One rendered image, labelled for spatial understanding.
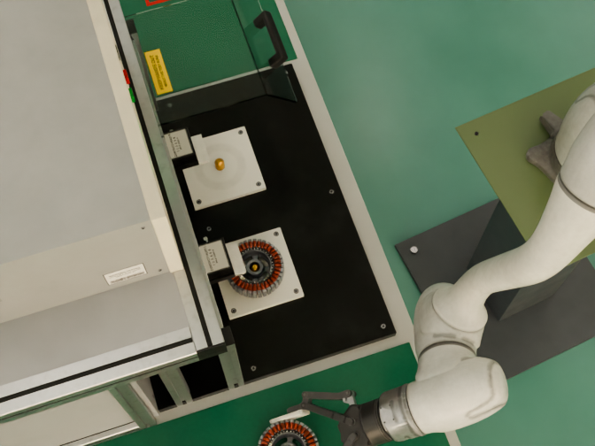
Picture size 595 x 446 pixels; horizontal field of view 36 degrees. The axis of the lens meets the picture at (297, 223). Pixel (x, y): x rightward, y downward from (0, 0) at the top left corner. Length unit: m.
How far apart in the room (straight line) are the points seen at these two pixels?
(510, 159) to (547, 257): 0.66
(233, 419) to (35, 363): 0.45
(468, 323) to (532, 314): 1.05
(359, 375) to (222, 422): 0.27
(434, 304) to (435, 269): 1.03
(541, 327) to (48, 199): 1.66
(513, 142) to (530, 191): 0.12
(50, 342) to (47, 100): 0.36
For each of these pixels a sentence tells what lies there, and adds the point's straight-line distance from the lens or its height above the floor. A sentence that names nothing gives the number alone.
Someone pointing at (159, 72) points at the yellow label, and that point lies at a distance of 1.65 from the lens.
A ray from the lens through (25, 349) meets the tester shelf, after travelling 1.43.
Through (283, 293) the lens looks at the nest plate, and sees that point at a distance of 1.75.
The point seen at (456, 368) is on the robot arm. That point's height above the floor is 0.98.
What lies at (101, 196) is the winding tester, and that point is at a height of 1.32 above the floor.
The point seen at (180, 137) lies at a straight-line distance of 1.75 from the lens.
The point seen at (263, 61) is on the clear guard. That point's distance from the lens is 1.67.
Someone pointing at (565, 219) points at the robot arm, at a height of 1.33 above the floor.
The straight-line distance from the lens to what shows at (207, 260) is 1.63.
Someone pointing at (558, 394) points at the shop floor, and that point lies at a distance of 2.60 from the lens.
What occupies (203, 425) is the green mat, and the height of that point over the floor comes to 0.75.
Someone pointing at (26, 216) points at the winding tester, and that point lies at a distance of 1.28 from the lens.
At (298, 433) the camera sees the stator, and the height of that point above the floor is 0.78.
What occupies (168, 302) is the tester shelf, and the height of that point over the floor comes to 1.11.
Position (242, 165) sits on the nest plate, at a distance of 1.86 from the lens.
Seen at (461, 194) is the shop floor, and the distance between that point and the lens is 2.74.
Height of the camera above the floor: 2.44
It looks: 67 degrees down
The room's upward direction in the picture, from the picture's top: straight up
